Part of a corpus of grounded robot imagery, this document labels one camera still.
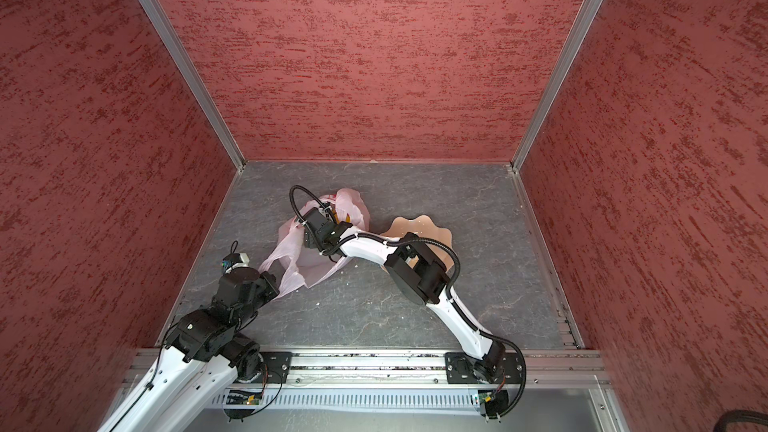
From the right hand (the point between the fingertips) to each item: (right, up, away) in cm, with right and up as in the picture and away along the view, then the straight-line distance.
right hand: (319, 238), depth 96 cm
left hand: (-7, -10, -17) cm, 21 cm away
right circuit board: (+50, -37, -23) cm, 67 cm away
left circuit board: (-13, -36, -24) cm, 45 cm away
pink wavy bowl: (+35, +4, +1) cm, 35 cm away
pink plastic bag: (-1, -3, -21) cm, 21 cm away
